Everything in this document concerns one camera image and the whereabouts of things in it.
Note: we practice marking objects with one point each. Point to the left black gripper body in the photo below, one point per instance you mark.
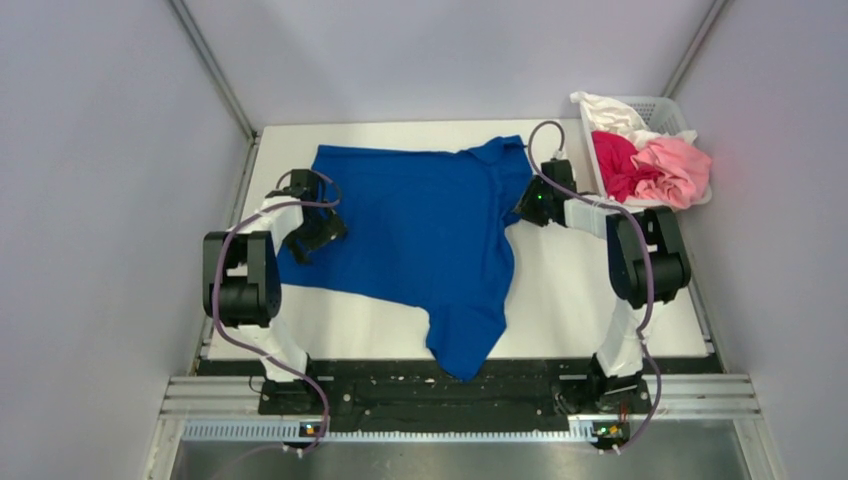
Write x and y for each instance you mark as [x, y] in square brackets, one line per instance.
[314, 233]

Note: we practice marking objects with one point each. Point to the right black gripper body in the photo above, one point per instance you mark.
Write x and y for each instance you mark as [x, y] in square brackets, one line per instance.
[533, 206]

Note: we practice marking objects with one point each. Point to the blue panda print t-shirt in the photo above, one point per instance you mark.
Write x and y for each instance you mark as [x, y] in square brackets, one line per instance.
[426, 229]

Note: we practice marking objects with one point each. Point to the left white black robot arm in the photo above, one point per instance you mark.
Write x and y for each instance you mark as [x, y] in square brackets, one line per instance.
[242, 291]

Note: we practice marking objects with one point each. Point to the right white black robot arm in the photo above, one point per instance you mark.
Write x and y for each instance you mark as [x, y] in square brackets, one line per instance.
[647, 267]

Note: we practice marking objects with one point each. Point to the magenta t-shirt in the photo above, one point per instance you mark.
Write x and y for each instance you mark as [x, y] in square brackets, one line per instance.
[619, 173]

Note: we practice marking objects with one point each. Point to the white t-shirt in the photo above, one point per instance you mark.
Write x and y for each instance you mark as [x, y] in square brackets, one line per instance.
[638, 119]

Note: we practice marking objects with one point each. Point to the light pink t-shirt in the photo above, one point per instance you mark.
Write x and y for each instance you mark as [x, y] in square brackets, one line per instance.
[685, 173]

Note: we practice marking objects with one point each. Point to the white plastic laundry basket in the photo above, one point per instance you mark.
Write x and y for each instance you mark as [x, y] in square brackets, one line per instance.
[642, 152]

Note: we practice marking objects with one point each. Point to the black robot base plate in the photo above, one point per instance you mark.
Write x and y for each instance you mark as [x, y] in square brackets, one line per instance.
[417, 396]

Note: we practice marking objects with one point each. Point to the aluminium frame rail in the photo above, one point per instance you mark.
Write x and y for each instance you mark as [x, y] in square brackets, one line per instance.
[226, 408]

